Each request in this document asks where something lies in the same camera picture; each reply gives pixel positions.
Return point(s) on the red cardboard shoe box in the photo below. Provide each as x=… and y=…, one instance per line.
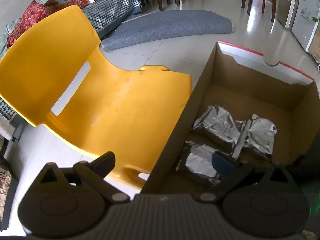
x=240, y=81

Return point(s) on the houndstooth sofa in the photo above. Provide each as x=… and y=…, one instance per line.
x=106, y=15

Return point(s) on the red patterned blanket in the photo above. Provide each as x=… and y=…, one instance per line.
x=36, y=12

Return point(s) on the yellow plastic chair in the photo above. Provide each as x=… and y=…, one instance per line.
x=55, y=75

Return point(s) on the white chest freezer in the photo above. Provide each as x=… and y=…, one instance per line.
x=306, y=22

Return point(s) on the brown cardboard carton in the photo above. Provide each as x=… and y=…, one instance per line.
x=315, y=45

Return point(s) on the grey rolled floor mat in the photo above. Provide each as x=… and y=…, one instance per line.
x=166, y=24

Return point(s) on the silver foil pouch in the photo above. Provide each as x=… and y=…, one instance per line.
x=257, y=134
x=195, y=163
x=218, y=124

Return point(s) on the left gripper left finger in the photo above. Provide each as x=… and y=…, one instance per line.
x=93, y=175

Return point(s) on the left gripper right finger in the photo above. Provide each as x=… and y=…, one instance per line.
x=233, y=173

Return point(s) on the silver refrigerator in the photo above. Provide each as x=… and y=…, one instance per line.
x=284, y=13

